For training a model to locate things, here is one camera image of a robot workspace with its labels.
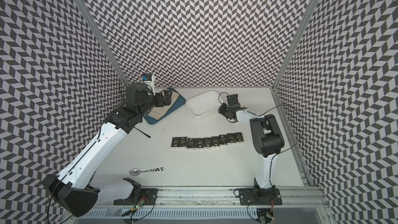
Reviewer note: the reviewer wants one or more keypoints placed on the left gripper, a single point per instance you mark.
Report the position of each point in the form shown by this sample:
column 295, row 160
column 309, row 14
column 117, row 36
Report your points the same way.
column 160, row 102

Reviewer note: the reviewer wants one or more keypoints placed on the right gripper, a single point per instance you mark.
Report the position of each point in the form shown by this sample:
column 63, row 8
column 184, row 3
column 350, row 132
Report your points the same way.
column 221, row 110

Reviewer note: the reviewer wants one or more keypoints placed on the black tissue pack eight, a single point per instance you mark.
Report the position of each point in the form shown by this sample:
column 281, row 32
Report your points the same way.
column 238, row 137

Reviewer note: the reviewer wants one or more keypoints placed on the white storage box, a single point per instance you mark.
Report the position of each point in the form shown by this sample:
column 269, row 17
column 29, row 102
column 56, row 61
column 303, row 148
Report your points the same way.
column 203, row 105

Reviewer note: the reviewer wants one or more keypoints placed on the black tissue pack seven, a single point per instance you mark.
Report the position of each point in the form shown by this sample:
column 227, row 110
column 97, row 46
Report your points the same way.
column 223, row 140

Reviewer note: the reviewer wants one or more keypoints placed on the black tissue pack six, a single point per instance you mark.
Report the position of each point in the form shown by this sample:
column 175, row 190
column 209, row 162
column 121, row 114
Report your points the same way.
column 215, row 141

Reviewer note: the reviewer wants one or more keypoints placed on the black tissue pack five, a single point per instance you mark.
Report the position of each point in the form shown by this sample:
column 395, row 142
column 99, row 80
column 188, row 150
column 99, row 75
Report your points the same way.
column 207, row 143

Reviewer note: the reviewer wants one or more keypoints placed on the black tissue pack four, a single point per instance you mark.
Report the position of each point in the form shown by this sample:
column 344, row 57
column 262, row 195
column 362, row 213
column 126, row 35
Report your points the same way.
column 199, row 143

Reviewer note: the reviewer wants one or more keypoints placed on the black tissue pack one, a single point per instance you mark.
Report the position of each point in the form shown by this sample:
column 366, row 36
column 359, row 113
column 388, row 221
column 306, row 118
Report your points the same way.
column 175, row 142

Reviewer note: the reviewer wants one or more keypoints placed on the black tissue pack three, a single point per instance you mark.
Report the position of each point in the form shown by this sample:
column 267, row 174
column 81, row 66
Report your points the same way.
column 191, row 143

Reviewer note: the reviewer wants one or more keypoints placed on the black tissue pack two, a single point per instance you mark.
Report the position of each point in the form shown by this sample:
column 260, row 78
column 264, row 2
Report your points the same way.
column 183, row 142

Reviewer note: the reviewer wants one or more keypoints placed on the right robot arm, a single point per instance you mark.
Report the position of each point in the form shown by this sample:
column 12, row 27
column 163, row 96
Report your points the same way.
column 268, row 142

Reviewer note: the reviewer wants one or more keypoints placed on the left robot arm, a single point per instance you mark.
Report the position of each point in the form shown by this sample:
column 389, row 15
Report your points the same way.
column 71, row 187

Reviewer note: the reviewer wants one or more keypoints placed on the beige folded cloth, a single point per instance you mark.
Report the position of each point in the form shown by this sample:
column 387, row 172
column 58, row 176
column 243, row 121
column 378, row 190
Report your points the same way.
column 159, row 112

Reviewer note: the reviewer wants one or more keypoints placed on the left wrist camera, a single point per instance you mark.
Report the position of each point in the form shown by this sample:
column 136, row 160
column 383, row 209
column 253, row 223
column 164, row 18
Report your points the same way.
column 149, row 81

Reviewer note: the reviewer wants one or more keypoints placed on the spoon with patterned handle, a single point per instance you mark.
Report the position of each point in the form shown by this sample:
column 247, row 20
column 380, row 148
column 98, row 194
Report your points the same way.
column 136, row 171

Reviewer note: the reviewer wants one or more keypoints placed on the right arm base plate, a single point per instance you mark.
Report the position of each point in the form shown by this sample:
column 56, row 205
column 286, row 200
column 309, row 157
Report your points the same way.
column 249, row 196

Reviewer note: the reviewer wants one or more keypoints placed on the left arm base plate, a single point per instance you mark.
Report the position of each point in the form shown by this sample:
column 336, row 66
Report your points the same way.
column 146, row 193

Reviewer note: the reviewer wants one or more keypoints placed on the aluminium front rail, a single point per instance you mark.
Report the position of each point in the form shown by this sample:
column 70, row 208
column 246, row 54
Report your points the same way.
column 228, row 197

